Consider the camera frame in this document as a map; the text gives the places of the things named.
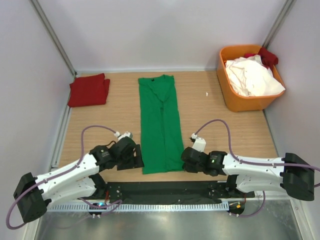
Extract dark red t-shirt in bin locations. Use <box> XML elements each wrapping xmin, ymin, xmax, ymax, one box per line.
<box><xmin>243</xmin><ymin>45</ymin><xmax>279</xmax><ymax>70</ymax></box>

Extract white slotted cable duct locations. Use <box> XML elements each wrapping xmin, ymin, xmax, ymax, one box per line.
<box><xmin>47</xmin><ymin>201</ymin><xmax>229</xmax><ymax>212</ymax></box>

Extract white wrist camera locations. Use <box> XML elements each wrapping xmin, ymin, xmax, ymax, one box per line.
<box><xmin>113</xmin><ymin>131</ymin><xmax>133</xmax><ymax>141</ymax></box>
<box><xmin>190</xmin><ymin>133</ymin><xmax>207</xmax><ymax>153</ymax></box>

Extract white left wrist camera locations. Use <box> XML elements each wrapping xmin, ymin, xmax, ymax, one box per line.
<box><xmin>113</xmin><ymin>131</ymin><xmax>133</xmax><ymax>141</ymax></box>

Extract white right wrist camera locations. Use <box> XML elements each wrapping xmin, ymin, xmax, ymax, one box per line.
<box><xmin>190</xmin><ymin>133</ymin><xmax>207</xmax><ymax>153</ymax></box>

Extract orange plastic bin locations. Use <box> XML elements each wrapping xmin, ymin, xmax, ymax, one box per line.
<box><xmin>216</xmin><ymin>44</ymin><xmax>284</xmax><ymax>112</ymax></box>

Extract aluminium corner post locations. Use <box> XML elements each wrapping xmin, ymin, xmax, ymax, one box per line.
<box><xmin>29</xmin><ymin>0</ymin><xmax>77</xmax><ymax>77</ymax></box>
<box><xmin>262</xmin><ymin>0</ymin><xmax>297</xmax><ymax>49</ymax></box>

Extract left aluminium corner post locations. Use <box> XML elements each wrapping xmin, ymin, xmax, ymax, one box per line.
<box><xmin>29</xmin><ymin>0</ymin><xmax>77</xmax><ymax>77</ymax></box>

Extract white crumpled t-shirt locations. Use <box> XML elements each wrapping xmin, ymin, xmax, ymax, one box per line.
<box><xmin>225</xmin><ymin>54</ymin><xmax>285</xmax><ymax>97</ymax></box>

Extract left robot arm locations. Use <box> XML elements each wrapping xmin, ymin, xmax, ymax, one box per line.
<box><xmin>13</xmin><ymin>136</ymin><xmax>144</xmax><ymax>224</ymax></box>

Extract aluminium frame rail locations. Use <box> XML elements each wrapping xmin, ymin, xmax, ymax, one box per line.
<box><xmin>30</xmin><ymin>178</ymin><xmax>305</xmax><ymax>203</ymax></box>

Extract right aluminium corner post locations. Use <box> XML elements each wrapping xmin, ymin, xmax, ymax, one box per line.
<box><xmin>262</xmin><ymin>0</ymin><xmax>297</xmax><ymax>49</ymax></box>

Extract green t-shirt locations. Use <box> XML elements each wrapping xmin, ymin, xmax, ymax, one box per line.
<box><xmin>138</xmin><ymin>74</ymin><xmax>184</xmax><ymax>175</ymax></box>

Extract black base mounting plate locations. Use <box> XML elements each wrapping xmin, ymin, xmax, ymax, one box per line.
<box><xmin>82</xmin><ymin>180</ymin><xmax>256</xmax><ymax>205</ymax></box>

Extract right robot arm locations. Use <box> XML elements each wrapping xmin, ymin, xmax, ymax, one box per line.
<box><xmin>181</xmin><ymin>147</ymin><xmax>315</xmax><ymax>201</ymax></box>

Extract folded red t-shirt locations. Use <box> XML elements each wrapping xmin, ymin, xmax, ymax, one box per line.
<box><xmin>67</xmin><ymin>73</ymin><xmax>111</xmax><ymax>108</ymax></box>

